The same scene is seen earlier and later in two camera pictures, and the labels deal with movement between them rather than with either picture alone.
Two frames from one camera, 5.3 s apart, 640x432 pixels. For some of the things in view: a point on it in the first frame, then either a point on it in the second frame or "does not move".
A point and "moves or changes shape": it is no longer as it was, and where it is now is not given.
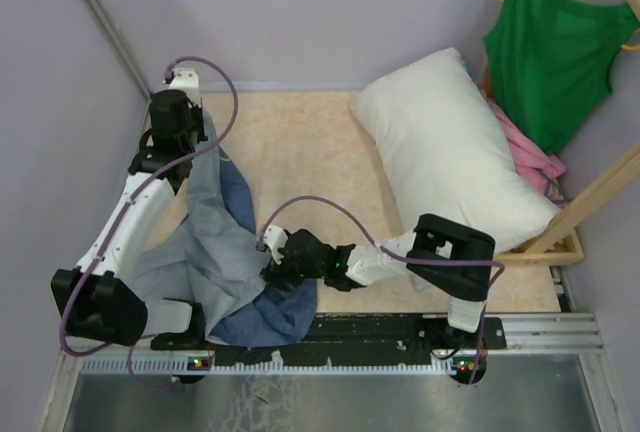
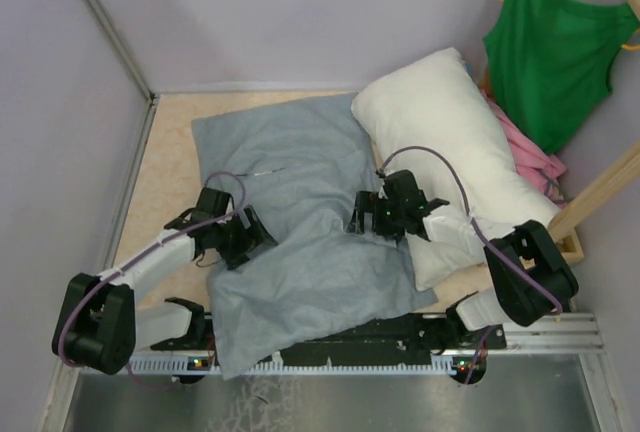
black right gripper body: x=292 y=271 → x=386 y=215
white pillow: x=445 y=152 does not move
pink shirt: x=533 y=163 does not move
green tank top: x=550 y=57 does not move
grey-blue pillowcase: x=214 y=257 moves or changes shape
